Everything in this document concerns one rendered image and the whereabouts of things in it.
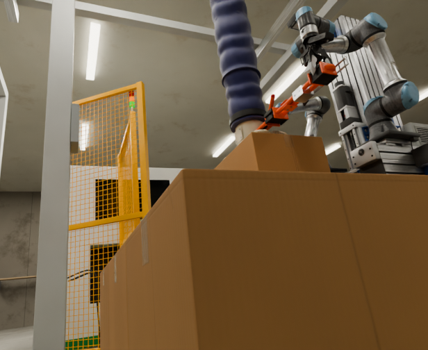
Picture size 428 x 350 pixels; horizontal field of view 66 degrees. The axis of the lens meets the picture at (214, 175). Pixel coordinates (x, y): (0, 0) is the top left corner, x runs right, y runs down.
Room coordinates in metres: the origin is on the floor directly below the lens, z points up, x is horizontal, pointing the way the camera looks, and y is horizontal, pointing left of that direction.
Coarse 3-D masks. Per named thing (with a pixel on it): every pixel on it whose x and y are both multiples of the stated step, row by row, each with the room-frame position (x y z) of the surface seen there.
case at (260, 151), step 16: (240, 144) 1.43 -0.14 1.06; (256, 144) 1.34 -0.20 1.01; (272, 144) 1.37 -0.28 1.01; (288, 144) 1.41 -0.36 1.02; (304, 144) 1.45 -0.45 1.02; (320, 144) 1.49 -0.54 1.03; (224, 160) 1.61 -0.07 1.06; (240, 160) 1.46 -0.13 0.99; (256, 160) 1.33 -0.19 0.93; (272, 160) 1.36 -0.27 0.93; (288, 160) 1.40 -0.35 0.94; (304, 160) 1.44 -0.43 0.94; (320, 160) 1.48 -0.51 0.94
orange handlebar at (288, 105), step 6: (324, 66) 1.10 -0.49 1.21; (330, 66) 1.10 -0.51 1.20; (306, 84) 1.20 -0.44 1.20; (312, 90) 1.25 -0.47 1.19; (288, 102) 1.33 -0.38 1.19; (294, 102) 1.35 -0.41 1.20; (282, 108) 1.37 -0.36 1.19; (288, 108) 1.37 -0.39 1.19; (294, 108) 1.38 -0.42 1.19; (264, 126) 1.54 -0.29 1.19; (270, 126) 1.55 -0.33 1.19
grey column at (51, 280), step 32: (64, 0) 1.96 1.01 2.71; (64, 32) 1.97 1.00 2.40; (64, 64) 1.97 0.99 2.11; (64, 96) 1.97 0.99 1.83; (64, 128) 1.98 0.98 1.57; (64, 160) 1.98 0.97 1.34; (64, 192) 1.98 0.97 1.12; (64, 224) 1.99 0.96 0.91; (64, 256) 1.99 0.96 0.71; (64, 288) 1.99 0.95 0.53; (64, 320) 1.99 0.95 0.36
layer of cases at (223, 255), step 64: (192, 192) 0.29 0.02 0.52; (256, 192) 0.31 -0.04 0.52; (320, 192) 0.35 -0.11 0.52; (384, 192) 0.38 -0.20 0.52; (128, 256) 0.62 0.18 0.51; (192, 256) 0.28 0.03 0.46; (256, 256) 0.31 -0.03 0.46; (320, 256) 0.34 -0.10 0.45; (384, 256) 0.37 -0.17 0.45; (128, 320) 0.64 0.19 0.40; (192, 320) 0.29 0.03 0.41; (256, 320) 0.31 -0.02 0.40; (320, 320) 0.33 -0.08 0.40; (384, 320) 0.36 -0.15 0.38
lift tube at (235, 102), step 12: (240, 72) 1.59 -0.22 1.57; (252, 72) 1.61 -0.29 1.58; (228, 84) 1.65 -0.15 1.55; (240, 84) 1.60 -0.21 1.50; (252, 84) 1.60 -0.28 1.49; (228, 96) 1.67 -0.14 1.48; (240, 96) 1.61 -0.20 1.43; (252, 96) 1.60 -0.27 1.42; (228, 108) 1.69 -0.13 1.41; (240, 108) 1.60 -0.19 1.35; (264, 108) 1.64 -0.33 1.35; (240, 120) 1.61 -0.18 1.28; (264, 120) 1.65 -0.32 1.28
